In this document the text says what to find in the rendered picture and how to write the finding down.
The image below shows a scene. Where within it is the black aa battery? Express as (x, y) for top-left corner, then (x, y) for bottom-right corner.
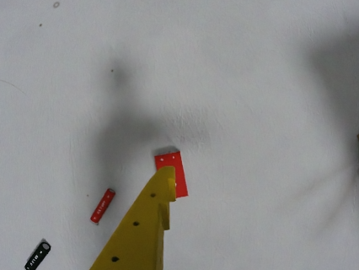
(24, 242), (51, 270)

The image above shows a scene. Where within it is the red 9v battery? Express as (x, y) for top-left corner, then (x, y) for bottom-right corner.
(154, 149), (189, 198)

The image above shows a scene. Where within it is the red aa battery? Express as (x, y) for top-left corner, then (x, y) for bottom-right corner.
(89, 189), (115, 224)

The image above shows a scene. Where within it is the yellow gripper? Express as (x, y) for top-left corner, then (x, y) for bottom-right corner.
(89, 166), (176, 270)

